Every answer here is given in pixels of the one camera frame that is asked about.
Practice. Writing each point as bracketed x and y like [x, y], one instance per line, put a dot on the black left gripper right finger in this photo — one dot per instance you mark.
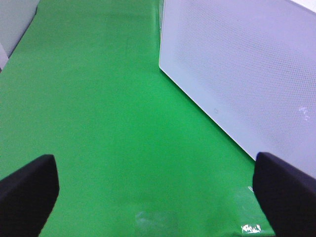
[286, 195]

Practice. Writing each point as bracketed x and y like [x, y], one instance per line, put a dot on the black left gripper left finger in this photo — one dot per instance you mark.
[27, 198]

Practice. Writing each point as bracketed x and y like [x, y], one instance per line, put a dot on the white microwave door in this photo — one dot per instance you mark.
[247, 64]

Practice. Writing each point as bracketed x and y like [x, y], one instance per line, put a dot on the clear tape patch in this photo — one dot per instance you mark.
[250, 217]

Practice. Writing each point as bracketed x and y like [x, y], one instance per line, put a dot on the white microwave oven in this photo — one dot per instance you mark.
[247, 61]

